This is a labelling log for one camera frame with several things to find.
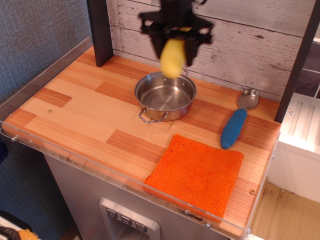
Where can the orange object bottom left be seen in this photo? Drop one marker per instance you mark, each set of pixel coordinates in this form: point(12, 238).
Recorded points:
point(12, 234)

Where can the dark vertical post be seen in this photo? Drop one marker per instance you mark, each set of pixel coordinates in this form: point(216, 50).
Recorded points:
point(100, 31)
point(301, 57)

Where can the small steel pot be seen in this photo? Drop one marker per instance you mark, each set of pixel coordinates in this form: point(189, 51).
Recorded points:
point(163, 99)

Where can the grey cabinet with dispenser panel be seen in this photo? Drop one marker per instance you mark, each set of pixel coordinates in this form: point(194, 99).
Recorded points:
point(102, 210)

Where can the dark left vertical post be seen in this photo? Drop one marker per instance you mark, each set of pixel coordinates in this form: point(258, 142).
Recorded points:
point(100, 31)

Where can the yellow toy banana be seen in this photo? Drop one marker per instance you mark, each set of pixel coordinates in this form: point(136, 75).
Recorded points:
point(173, 57)

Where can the blue handled metal spoon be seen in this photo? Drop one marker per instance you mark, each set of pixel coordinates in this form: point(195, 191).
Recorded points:
point(247, 100)

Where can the clear acrylic guard rail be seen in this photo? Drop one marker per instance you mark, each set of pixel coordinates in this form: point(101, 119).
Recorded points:
point(132, 160)

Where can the dark right vertical post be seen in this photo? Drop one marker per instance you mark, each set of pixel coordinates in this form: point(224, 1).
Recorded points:
point(301, 57)

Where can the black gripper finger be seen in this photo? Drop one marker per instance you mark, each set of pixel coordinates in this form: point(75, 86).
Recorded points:
point(158, 41)
point(191, 48)

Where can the orange knitted towel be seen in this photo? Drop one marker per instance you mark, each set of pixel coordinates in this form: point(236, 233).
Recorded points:
point(196, 177)

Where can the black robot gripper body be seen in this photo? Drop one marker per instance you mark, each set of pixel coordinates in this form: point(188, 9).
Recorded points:
point(176, 20)

